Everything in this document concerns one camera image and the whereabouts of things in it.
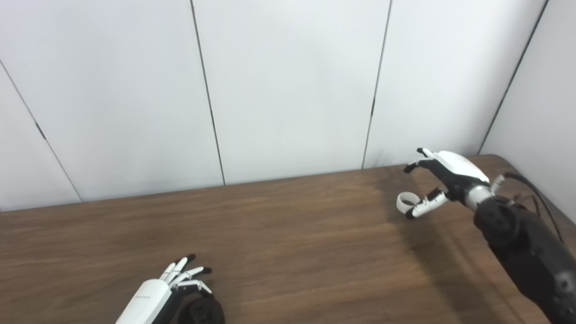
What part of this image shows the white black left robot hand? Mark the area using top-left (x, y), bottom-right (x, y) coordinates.
top-left (115, 254), bottom-right (212, 324)

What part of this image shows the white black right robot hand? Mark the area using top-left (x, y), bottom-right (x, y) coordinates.
top-left (403, 148), bottom-right (491, 220)

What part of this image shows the round black part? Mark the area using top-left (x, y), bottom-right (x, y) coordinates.
top-left (178, 295), bottom-right (225, 324)

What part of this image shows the white plastic ring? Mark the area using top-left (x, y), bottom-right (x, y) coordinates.
top-left (396, 192), bottom-right (421, 215)

